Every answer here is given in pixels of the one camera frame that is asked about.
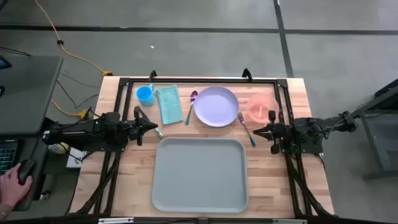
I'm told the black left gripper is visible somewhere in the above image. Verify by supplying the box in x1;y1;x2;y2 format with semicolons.
124;105;159;147

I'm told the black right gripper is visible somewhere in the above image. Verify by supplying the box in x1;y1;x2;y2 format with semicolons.
252;110;295;156

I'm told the iridescent purple teal fork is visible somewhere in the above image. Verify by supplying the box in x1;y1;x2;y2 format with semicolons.
237;111;257;147

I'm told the pink translucent bowl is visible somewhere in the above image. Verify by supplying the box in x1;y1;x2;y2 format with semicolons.
246;92;280;124

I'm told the teal cloth napkin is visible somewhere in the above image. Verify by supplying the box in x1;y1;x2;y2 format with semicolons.
155;84;184;126

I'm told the blue plastic cup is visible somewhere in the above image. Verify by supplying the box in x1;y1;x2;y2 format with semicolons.
136;83;155;108

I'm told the iridescent purple teal spoon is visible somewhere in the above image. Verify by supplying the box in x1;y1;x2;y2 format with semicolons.
185;90;199;126

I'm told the lavender plastic plate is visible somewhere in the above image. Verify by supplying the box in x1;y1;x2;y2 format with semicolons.
193;85;240;128

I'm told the person's forearm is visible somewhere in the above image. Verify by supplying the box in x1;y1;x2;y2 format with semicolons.
0;202;15;222

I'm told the grey plastic tray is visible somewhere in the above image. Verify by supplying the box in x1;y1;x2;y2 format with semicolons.
151;136;249;215

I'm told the white cardboard box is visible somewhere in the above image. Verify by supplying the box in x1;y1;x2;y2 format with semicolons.
65;147;88;169

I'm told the white bottle with yellow cap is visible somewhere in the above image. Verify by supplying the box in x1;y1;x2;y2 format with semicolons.
48;141;70;156

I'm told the black computer desk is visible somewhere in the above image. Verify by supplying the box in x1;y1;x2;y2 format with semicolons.
0;55;65;212

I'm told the black computer mouse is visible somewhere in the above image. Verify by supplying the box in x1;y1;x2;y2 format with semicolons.
17;159;35;186

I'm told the black side table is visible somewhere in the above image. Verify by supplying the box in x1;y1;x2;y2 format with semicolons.
343;79;398;181

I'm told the backlit computer keyboard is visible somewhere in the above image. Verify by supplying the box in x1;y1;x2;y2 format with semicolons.
0;141;19;175

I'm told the person's hand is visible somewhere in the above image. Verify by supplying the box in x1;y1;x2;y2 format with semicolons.
0;163;34;208

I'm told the small screen device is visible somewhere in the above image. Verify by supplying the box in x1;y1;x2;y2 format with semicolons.
0;55;12;70

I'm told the yellow extension cable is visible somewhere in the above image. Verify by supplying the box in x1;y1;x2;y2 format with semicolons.
50;99;90;121
34;0;114;77

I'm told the black aluminium table frame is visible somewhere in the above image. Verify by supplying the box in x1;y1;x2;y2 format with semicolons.
67;68;335;218

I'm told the thin black floor cable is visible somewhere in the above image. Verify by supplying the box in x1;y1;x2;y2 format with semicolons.
57;72;100;110

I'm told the silver metal bracket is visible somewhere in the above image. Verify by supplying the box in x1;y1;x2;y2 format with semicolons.
272;218;307;224
98;217;134;224

